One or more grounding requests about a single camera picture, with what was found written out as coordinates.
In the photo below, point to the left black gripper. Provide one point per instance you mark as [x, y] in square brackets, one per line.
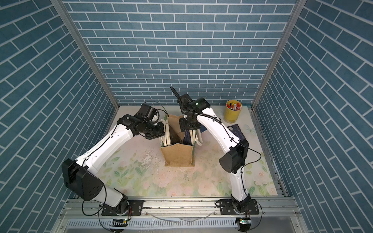
[160, 133]

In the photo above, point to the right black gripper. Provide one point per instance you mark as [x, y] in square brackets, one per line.
[183, 126]

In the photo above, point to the black book orange title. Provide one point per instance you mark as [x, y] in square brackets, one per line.
[174, 137]

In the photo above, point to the tan canvas tote bag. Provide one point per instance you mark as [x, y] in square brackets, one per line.
[177, 155]

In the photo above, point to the dark blue book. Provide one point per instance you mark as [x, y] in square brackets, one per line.
[190, 137]
[203, 129]
[237, 132]

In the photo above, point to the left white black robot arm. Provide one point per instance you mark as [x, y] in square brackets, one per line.
[80, 174]

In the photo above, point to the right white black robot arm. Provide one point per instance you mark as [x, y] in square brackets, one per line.
[199, 113]

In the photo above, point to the yellow pen cup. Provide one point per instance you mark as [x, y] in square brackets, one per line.
[232, 111]

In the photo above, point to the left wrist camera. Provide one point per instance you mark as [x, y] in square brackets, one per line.
[149, 113]

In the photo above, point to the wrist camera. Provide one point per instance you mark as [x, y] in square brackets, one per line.
[149, 113]
[184, 102]

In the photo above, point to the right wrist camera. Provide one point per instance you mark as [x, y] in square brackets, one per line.
[184, 102]

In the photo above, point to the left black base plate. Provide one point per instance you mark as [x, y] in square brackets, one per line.
[127, 208]

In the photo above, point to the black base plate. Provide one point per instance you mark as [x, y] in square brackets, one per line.
[127, 208]
[233, 207]

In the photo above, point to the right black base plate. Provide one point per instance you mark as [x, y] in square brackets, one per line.
[233, 207]

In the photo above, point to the aluminium front rail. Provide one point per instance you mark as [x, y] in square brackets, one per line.
[264, 214]

